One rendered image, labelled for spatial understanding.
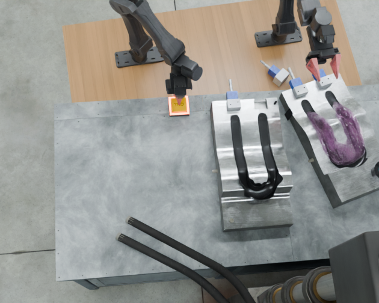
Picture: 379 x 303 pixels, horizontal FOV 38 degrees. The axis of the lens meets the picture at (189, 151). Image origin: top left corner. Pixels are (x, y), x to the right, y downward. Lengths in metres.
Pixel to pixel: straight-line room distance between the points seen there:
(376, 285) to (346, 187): 1.23
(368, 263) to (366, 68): 2.57
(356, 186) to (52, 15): 2.08
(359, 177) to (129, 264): 0.92
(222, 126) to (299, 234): 0.51
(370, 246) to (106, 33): 1.71
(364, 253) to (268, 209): 1.18
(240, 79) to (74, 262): 0.99
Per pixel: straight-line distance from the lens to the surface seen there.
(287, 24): 2.27
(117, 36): 2.37
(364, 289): 0.94
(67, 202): 2.13
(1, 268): 2.98
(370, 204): 2.25
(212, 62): 2.32
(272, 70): 2.29
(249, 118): 2.13
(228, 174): 2.00
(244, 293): 1.93
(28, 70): 3.27
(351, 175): 2.13
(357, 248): 0.94
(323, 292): 1.31
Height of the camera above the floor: 2.85
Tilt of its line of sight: 72 degrees down
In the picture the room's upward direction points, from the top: 8 degrees clockwise
